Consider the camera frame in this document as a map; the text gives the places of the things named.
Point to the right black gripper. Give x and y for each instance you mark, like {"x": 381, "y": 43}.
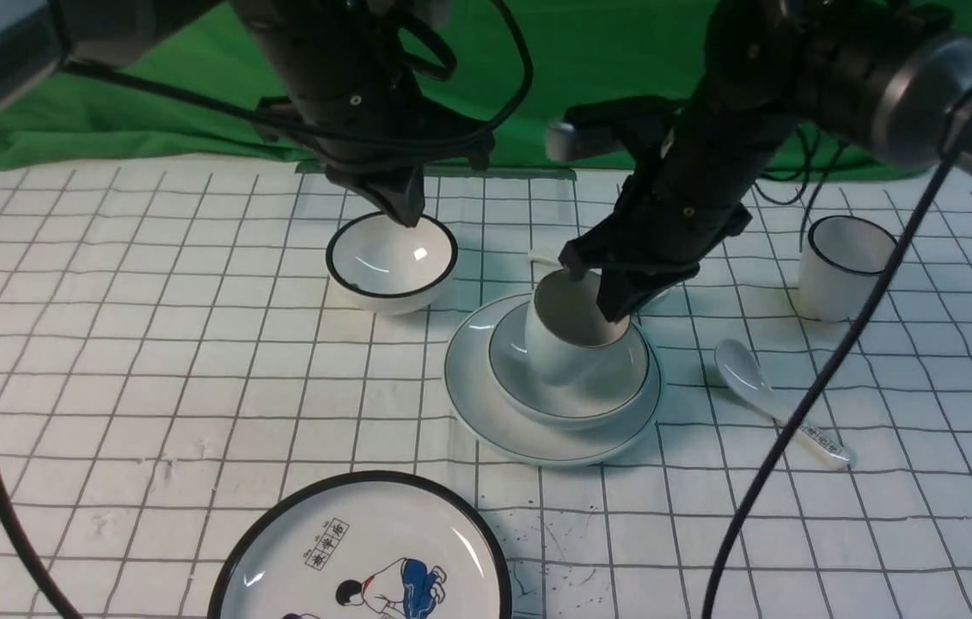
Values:
{"x": 693, "y": 163}

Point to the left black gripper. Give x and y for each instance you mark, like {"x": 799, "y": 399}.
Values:
{"x": 365, "y": 117}

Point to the white bowl black rim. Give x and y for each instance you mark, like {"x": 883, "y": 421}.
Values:
{"x": 381, "y": 267}

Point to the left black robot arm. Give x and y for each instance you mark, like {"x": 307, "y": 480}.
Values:
{"x": 100, "y": 38}

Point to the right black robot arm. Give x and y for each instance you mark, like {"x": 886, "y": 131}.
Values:
{"x": 893, "y": 80}

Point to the pale blue shallow bowl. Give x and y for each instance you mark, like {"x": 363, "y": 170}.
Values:
{"x": 620, "y": 383}

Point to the green backdrop cloth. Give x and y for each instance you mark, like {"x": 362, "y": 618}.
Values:
{"x": 583, "y": 52}

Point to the white ceramic spoon with text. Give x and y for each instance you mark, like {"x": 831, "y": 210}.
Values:
{"x": 739, "y": 370}

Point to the pale blue saucer plate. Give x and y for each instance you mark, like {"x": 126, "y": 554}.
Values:
{"x": 498, "y": 397}

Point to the white cup black rim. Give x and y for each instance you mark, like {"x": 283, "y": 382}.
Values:
{"x": 842, "y": 260}

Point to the white grid tablecloth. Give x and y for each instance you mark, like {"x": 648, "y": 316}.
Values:
{"x": 173, "y": 362}

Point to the illustrated plate black rim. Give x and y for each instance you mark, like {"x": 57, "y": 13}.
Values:
{"x": 377, "y": 544}

